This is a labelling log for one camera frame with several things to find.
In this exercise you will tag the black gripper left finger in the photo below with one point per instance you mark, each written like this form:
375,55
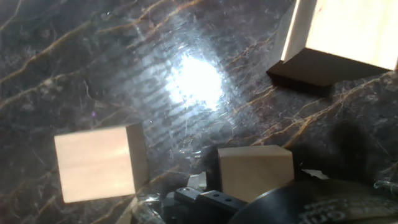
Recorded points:
211,202

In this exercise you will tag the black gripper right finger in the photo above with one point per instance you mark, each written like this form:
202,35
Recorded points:
314,174

